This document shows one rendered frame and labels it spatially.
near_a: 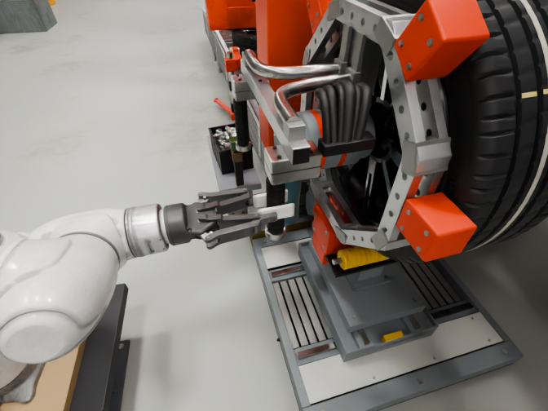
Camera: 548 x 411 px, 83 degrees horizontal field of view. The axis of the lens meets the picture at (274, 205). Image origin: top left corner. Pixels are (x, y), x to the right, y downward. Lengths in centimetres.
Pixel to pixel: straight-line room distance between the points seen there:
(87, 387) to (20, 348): 68
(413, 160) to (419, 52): 16
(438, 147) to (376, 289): 78
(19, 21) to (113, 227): 567
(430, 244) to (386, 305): 70
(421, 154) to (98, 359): 100
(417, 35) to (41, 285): 57
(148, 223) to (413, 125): 46
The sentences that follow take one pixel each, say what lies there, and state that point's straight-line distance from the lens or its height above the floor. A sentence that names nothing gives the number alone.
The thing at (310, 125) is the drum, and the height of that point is 91.
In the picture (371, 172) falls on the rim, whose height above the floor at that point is 74.
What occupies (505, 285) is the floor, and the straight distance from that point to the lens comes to 181.
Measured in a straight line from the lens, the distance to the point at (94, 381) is 111.
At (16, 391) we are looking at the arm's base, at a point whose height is 35.
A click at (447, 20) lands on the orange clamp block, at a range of 52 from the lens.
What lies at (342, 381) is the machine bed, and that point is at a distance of 124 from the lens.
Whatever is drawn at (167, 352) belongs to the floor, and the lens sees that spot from 140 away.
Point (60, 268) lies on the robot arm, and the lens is 45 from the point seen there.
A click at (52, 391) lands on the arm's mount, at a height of 33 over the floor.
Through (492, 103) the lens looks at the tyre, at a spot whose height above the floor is 104.
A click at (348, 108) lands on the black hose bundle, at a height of 102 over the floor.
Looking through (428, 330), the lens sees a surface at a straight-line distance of 132.
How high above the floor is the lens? 124
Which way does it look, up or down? 43 degrees down
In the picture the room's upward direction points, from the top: straight up
